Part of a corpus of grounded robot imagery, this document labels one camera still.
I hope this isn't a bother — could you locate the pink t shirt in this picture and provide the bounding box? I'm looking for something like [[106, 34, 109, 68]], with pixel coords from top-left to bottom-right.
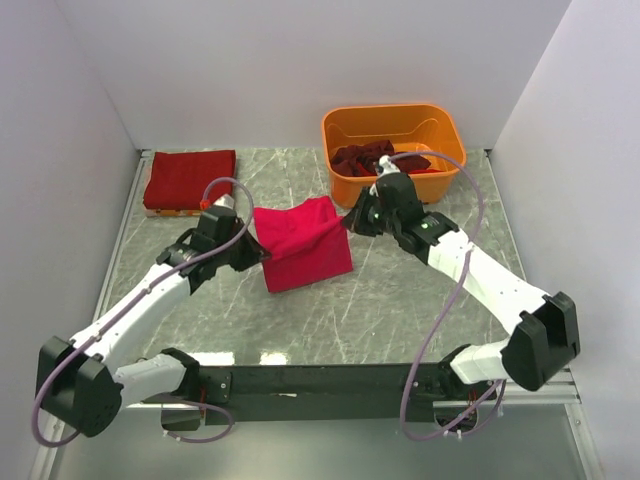
[[254, 196, 353, 294]]

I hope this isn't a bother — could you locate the aluminium frame rail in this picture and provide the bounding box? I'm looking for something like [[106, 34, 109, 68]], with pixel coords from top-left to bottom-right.
[[28, 149, 154, 479]]

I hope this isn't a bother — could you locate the black base beam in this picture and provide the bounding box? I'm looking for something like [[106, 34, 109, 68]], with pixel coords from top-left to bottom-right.
[[139, 362, 451, 426]]

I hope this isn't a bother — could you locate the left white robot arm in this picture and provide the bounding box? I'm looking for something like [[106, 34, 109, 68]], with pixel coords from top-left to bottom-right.
[[35, 205, 270, 437]]

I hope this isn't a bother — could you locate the folded red t shirt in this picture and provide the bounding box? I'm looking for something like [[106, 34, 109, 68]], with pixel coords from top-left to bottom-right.
[[143, 150, 236, 212]]

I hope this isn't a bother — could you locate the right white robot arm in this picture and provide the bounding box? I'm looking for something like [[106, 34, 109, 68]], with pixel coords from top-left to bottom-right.
[[343, 173, 580, 399]]

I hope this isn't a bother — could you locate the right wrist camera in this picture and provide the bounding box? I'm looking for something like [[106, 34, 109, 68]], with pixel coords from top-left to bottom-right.
[[375, 155, 401, 179]]

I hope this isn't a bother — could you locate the dark maroon t shirt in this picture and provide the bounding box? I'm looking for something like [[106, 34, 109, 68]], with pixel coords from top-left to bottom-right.
[[330, 140, 432, 177]]

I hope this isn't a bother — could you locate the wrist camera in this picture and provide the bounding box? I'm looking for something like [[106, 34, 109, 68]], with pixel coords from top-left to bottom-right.
[[199, 194, 235, 212], [375, 155, 401, 179]]

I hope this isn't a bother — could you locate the orange plastic tub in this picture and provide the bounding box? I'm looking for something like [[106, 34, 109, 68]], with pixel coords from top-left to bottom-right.
[[322, 104, 466, 208]]

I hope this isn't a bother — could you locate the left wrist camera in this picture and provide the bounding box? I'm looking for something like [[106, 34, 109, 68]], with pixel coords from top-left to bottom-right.
[[199, 194, 235, 212]]

